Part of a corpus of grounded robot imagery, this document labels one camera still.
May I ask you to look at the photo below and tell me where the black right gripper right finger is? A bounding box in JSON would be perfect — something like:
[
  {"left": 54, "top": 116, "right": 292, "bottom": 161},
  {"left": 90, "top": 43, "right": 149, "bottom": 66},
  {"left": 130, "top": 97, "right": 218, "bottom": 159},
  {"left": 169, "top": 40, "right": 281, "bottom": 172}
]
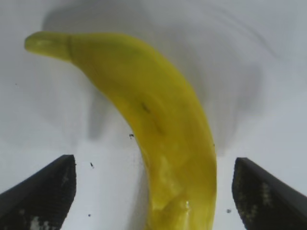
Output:
[{"left": 231, "top": 157, "right": 307, "bottom": 230}]

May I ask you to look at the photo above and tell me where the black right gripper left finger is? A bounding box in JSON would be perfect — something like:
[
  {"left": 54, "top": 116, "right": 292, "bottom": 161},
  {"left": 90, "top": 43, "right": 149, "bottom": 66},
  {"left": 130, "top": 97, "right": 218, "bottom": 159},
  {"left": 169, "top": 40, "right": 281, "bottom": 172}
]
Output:
[{"left": 0, "top": 154, "right": 77, "bottom": 230}]

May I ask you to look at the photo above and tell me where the yellow banana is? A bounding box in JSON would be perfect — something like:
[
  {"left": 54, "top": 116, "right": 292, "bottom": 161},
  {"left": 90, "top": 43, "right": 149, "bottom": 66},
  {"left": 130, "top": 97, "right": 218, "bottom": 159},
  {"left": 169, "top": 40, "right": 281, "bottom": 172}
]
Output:
[{"left": 24, "top": 31, "right": 218, "bottom": 230}]

